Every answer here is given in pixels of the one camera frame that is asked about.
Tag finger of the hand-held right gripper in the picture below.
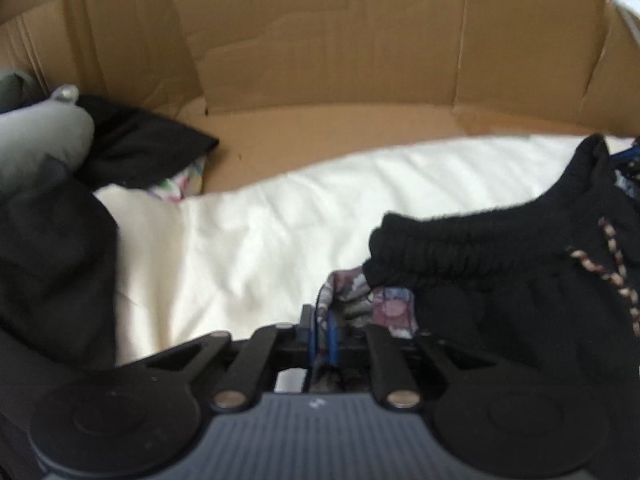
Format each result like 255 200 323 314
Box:
612 135 640 196

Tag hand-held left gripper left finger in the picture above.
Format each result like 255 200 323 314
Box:
145 305 318 411

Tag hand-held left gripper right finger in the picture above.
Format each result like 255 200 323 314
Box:
327 310 501 411

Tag black shorts with bear-print trim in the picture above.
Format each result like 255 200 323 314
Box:
320 134 640 396

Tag pile of black clothes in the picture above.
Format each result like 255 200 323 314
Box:
0 155 121 480

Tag cream bear-print bedsheet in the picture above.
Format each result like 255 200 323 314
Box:
92 135 640 366

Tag floral patterned cloth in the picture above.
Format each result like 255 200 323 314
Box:
150 155 208 202

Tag small black garment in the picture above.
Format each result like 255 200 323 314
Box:
75 95 221 191

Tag folded cardboard sheet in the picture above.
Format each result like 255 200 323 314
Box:
0 0 640 196

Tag grey neck pillow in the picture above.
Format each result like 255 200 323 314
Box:
0 72 96 191

